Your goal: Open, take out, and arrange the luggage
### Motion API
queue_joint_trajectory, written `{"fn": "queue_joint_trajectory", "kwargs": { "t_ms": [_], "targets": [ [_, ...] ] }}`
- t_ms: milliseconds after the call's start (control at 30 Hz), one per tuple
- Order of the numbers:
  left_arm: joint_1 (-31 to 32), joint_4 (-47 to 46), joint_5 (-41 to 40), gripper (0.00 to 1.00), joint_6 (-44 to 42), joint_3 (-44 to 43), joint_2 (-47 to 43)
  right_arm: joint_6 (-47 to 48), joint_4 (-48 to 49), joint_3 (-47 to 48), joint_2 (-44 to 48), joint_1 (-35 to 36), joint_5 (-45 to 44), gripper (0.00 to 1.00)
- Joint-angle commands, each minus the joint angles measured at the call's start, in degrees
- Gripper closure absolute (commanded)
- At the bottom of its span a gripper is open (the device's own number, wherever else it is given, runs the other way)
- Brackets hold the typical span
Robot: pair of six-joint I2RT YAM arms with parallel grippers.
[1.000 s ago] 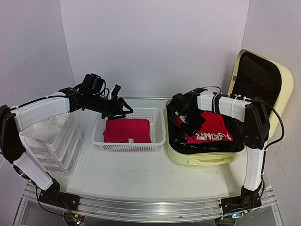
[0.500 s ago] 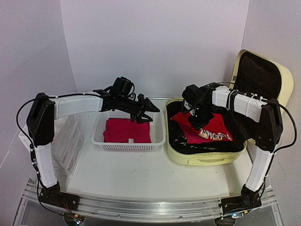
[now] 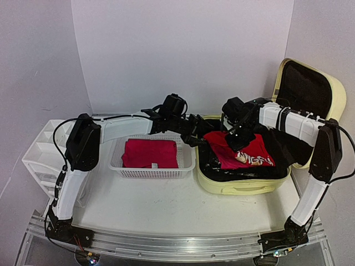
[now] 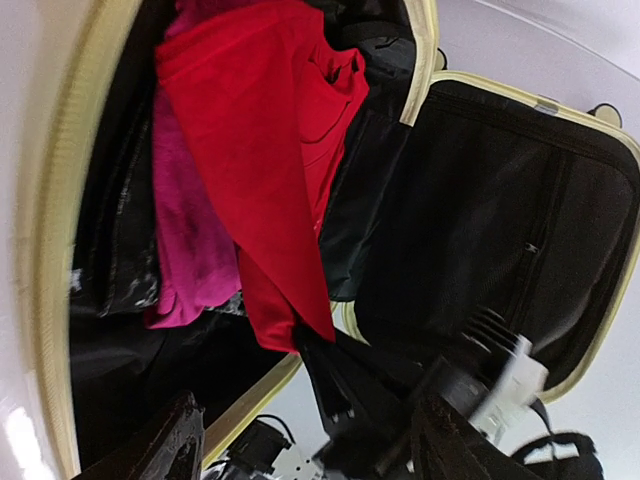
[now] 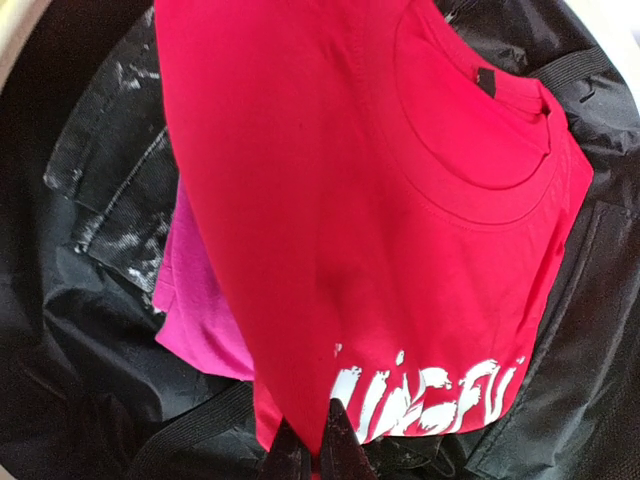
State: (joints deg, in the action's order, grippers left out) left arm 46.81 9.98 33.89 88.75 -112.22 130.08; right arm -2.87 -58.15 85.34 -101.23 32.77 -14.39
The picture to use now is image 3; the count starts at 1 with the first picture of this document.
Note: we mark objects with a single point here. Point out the pale yellow hard-shell suitcase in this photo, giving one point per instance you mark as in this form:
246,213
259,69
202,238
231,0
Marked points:
302,88

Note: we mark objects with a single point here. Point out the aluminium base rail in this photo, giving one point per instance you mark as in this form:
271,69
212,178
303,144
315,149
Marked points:
193,249

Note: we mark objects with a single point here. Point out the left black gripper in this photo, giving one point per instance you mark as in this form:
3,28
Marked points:
197,127

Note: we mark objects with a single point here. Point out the white plastic drawer organizer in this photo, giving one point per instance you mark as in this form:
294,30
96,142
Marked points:
43,160

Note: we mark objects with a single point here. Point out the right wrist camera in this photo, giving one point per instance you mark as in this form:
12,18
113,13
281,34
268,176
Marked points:
234,109

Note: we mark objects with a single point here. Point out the white perforated plastic basket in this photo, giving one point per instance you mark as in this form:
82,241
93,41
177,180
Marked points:
185,156

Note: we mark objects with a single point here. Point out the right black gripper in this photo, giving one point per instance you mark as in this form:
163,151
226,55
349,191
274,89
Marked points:
236,146

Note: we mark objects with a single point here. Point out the red Kungfu print t-shirt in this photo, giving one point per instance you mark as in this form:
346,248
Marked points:
253,155

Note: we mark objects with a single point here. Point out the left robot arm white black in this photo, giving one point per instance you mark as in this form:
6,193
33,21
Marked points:
82,148

